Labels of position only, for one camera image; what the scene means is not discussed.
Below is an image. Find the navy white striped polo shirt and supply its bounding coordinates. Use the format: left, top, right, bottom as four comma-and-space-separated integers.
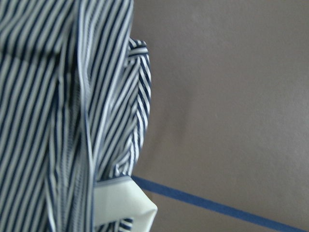
0, 0, 157, 232

